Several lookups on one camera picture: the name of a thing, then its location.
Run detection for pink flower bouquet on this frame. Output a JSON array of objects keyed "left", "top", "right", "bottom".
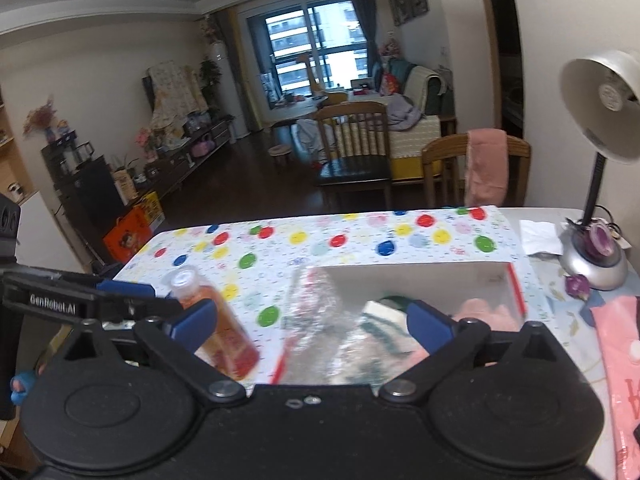
[{"left": 135, "top": 127, "right": 162, "bottom": 162}]

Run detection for green potted plant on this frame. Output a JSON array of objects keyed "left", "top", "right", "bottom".
[{"left": 199, "top": 57, "right": 224, "bottom": 107}]

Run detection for wooden chair with towel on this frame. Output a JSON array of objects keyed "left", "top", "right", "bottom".
[{"left": 421, "top": 134, "right": 532, "bottom": 209}]

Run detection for white stuffed bag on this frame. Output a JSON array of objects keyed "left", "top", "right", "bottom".
[{"left": 291, "top": 119, "right": 331, "bottom": 166}]

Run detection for yellow cardboard box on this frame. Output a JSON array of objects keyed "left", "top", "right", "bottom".
[{"left": 132, "top": 191, "right": 166, "bottom": 231}]

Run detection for white cabinet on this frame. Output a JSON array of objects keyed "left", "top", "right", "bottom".
[{"left": 14, "top": 191, "right": 87, "bottom": 275}]

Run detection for dark wooden cabinet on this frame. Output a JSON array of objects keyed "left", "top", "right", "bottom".
[{"left": 40, "top": 132, "right": 139, "bottom": 262}]

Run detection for amber liquid plastic bottle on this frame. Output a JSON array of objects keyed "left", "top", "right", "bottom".
[{"left": 164, "top": 266, "right": 261, "bottom": 381}]

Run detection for red cardboard box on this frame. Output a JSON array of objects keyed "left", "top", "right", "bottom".
[{"left": 280, "top": 260, "right": 531, "bottom": 387}]

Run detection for purple clothes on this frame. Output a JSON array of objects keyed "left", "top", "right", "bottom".
[{"left": 387, "top": 97, "right": 427, "bottom": 132}]

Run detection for low television cabinet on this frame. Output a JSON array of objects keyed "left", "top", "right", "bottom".
[{"left": 149, "top": 117, "right": 234, "bottom": 197}]

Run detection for red cushion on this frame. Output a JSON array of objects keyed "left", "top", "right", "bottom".
[{"left": 380, "top": 72, "right": 404, "bottom": 99}]

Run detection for white paper sheet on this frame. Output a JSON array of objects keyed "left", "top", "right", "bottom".
[{"left": 519, "top": 219, "right": 564, "bottom": 257}]

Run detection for pale floral table cover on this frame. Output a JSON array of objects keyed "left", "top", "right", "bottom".
[{"left": 527, "top": 247, "right": 623, "bottom": 468}]

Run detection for hanging floral cloth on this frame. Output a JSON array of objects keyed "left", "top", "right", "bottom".
[{"left": 147, "top": 61, "right": 209, "bottom": 132}]

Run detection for pink plastic bag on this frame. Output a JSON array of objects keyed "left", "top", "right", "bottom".
[{"left": 590, "top": 296, "right": 640, "bottom": 480}]

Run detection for vase of dried flowers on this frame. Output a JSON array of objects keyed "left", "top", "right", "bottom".
[{"left": 22, "top": 94, "right": 59, "bottom": 144}]

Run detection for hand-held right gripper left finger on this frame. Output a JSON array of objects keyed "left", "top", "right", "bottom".
[{"left": 62, "top": 299, "right": 248, "bottom": 408}]

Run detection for pink towel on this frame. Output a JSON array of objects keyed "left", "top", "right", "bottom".
[{"left": 465, "top": 129, "right": 509, "bottom": 207}]

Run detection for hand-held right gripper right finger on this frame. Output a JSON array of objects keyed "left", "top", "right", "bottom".
[{"left": 377, "top": 300, "right": 569, "bottom": 406}]

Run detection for wooden slat-back chair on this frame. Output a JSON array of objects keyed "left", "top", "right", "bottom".
[{"left": 314, "top": 101, "right": 394, "bottom": 212}]

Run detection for white tower air conditioner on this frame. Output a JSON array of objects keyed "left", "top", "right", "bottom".
[{"left": 210, "top": 42, "right": 237, "bottom": 137}]

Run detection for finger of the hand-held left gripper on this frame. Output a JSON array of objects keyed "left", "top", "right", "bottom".
[{"left": 96, "top": 281, "right": 184, "bottom": 321}]

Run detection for purple dried flower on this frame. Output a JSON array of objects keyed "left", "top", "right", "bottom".
[{"left": 565, "top": 274, "right": 592, "bottom": 302}]

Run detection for silver desk lamp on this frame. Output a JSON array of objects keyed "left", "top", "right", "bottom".
[{"left": 557, "top": 50, "right": 640, "bottom": 292}]

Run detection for large window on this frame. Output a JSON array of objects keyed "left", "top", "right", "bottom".
[{"left": 246, "top": 0, "right": 372, "bottom": 109}]

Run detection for low wooden table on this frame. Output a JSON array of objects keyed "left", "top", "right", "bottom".
[{"left": 271, "top": 94, "right": 322, "bottom": 127}]

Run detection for clear bubble wrap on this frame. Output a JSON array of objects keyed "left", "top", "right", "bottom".
[{"left": 282, "top": 265, "right": 401, "bottom": 387}]

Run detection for orange cardboard box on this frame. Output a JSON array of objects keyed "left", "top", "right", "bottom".
[{"left": 103, "top": 206, "right": 154, "bottom": 264}]

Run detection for small wooden stool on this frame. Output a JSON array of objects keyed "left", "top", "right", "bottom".
[{"left": 267, "top": 144, "right": 295, "bottom": 167}]

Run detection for sofa with cream cover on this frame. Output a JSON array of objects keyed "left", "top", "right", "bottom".
[{"left": 370, "top": 57, "right": 457, "bottom": 182}]

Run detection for blue grey curtain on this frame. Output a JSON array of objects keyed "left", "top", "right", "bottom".
[{"left": 345, "top": 0, "right": 384, "bottom": 77}]

